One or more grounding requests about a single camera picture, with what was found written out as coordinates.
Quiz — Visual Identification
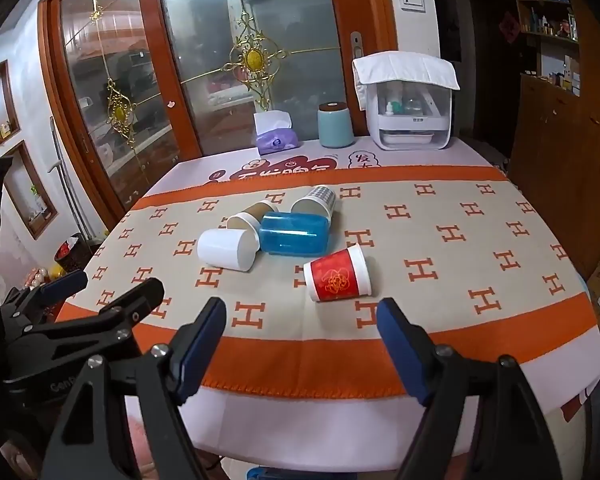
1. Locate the white plastic cup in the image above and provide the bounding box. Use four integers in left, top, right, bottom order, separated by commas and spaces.
197, 229, 259, 272

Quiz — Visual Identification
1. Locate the brown paper cup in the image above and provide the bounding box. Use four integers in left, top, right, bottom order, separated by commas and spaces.
226, 200, 278, 240

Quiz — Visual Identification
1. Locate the blue transparent plastic cup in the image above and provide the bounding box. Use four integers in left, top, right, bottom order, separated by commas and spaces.
259, 212, 329, 257

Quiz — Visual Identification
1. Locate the red paper cup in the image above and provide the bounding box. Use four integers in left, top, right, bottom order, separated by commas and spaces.
303, 244, 372, 302

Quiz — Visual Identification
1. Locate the grey patterned paper cup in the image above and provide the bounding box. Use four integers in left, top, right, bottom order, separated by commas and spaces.
290, 185, 336, 222

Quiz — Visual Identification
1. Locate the orange beige H-pattern tablecloth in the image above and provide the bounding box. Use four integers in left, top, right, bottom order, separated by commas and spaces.
54, 164, 600, 401

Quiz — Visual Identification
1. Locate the purple tissue pack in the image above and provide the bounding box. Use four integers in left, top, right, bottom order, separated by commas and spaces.
253, 110, 300, 156

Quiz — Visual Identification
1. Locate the wooden glass sliding door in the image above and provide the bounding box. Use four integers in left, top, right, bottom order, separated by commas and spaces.
38, 0, 398, 226

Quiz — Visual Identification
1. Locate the teal canister with brown lid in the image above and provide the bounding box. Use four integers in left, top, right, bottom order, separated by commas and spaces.
317, 102, 354, 148

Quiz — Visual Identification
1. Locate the dark wooden shelf cabinet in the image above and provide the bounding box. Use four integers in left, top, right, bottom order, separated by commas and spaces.
508, 0, 600, 276

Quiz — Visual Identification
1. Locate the white desktop storage box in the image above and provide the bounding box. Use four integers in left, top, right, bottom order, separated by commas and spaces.
365, 80, 454, 151

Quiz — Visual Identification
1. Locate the white cloth on box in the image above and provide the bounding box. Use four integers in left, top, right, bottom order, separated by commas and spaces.
352, 51, 460, 110

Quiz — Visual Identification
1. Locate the wooden picture frame lower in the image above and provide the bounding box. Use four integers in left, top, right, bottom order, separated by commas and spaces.
4, 141, 57, 240

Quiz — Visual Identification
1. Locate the wall light switch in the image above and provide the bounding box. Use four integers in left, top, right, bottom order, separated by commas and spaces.
400, 0, 426, 13

